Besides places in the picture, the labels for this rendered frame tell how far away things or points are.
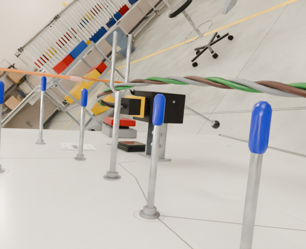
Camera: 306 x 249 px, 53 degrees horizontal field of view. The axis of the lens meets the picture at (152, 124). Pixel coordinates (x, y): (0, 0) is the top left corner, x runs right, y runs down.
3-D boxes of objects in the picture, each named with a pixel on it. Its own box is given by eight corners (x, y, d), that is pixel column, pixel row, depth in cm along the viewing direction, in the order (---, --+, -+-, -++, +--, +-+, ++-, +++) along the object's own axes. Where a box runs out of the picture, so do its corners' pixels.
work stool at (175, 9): (192, 72, 370) (156, 27, 345) (198, 50, 413) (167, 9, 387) (233, 49, 339) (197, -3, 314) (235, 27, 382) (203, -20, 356)
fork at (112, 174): (116, 174, 32) (127, 35, 31) (125, 179, 31) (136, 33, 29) (99, 176, 31) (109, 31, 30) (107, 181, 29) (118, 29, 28)
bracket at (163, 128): (171, 160, 41) (174, 123, 41) (156, 161, 40) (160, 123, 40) (152, 153, 45) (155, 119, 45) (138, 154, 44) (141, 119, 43)
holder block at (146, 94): (183, 123, 42) (186, 94, 42) (149, 123, 39) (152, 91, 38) (164, 120, 45) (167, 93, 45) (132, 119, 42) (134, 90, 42)
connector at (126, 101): (156, 115, 40) (157, 100, 40) (126, 114, 37) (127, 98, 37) (142, 113, 42) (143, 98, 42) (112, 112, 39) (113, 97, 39)
